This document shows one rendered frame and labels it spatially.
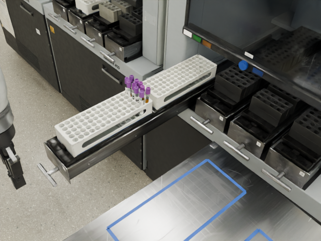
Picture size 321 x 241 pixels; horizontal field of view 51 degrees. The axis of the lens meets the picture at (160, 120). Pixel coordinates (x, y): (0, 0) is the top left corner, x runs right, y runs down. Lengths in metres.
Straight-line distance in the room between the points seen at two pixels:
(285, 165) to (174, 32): 0.61
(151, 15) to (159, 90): 0.36
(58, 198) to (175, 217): 1.15
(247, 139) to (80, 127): 0.52
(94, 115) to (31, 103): 1.50
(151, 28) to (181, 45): 0.17
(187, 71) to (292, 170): 0.49
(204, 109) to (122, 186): 0.88
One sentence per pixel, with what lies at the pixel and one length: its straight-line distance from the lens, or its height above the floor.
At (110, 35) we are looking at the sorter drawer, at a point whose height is 0.82.
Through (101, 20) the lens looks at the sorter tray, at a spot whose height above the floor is 0.82.
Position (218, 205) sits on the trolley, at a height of 0.82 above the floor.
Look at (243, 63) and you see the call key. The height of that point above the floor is 0.99.
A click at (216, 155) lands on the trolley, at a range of 1.00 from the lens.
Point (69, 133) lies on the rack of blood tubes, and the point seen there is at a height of 0.85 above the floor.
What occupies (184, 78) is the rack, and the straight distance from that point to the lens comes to 1.18.
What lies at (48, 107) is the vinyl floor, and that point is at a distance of 2.45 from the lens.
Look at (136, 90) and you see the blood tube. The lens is 1.04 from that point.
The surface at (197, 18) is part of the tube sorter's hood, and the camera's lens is 1.17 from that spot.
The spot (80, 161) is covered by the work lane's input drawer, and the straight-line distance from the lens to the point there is 0.99.
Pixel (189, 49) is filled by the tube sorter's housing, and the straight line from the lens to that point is 1.31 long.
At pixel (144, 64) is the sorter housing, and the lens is 1.47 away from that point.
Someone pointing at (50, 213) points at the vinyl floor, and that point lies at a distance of 1.89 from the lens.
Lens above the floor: 1.56
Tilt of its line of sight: 43 degrees down
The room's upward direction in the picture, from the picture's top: 3 degrees clockwise
